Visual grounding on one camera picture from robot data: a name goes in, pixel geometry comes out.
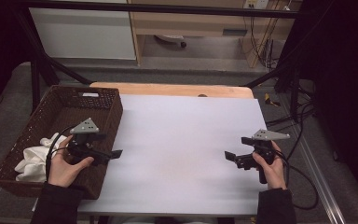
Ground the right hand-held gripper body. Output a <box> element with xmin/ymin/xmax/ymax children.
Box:
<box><xmin>234</xmin><ymin>129</ymin><xmax>291</xmax><ymax>185</ymax></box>

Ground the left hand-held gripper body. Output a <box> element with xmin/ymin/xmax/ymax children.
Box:
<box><xmin>65</xmin><ymin>117</ymin><xmax>113</xmax><ymax>167</ymax></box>

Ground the brown woven basket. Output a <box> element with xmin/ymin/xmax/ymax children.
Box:
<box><xmin>0</xmin><ymin>84</ymin><xmax>124</xmax><ymax>201</ymax></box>

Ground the white cloth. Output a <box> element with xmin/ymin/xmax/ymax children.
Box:
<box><xmin>14</xmin><ymin>132</ymin><xmax>68</xmax><ymax>183</ymax></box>

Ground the person's right hand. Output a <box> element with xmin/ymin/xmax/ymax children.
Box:
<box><xmin>252</xmin><ymin>140</ymin><xmax>288</xmax><ymax>190</ymax></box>

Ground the person's left hand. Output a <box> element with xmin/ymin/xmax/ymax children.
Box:
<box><xmin>48</xmin><ymin>134</ymin><xmax>95</xmax><ymax>189</ymax></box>

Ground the yellow and black tool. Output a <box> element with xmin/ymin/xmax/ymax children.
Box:
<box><xmin>264</xmin><ymin>92</ymin><xmax>282</xmax><ymax>107</ymax></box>

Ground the white table sheet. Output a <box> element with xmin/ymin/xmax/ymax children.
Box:
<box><xmin>77</xmin><ymin>93</ymin><xmax>269</xmax><ymax>217</ymax></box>

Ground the wooden table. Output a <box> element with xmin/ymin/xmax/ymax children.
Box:
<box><xmin>89</xmin><ymin>81</ymin><xmax>255</xmax><ymax>100</ymax></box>

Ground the white cabinet panel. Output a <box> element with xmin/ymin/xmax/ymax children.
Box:
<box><xmin>28</xmin><ymin>0</ymin><xmax>137</xmax><ymax>61</ymax></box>

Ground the office chair base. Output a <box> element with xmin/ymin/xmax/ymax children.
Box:
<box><xmin>153</xmin><ymin>34</ymin><xmax>188</xmax><ymax>49</ymax></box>

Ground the wooden desk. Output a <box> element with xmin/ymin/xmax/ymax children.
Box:
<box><xmin>127</xmin><ymin>0</ymin><xmax>304</xmax><ymax>69</ymax></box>

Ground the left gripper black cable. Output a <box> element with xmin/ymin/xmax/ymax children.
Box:
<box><xmin>45</xmin><ymin>125</ymin><xmax>76</xmax><ymax>183</ymax></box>

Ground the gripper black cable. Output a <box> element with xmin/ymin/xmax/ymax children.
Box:
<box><xmin>45</xmin><ymin>125</ymin><xmax>76</xmax><ymax>183</ymax></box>
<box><xmin>273</xmin><ymin>148</ymin><xmax>320</xmax><ymax>211</ymax></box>

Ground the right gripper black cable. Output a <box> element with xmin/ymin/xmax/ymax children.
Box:
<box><xmin>273</xmin><ymin>148</ymin><xmax>320</xmax><ymax>211</ymax></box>

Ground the aluminium rail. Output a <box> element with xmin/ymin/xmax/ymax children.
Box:
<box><xmin>287</xmin><ymin>124</ymin><xmax>347</xmax><ymax>224</ymax></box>

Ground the bundle of black cables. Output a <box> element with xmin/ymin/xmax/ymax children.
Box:
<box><xmin>243</xmin><ymin>0</ymin><xmax>293</xmax><ymax>71</ymax></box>

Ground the black metal frame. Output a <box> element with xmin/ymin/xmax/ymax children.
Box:
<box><xmin>12</xmin><ymin>0</ymin><xmax>311</xmax><ymax>116</ymax></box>

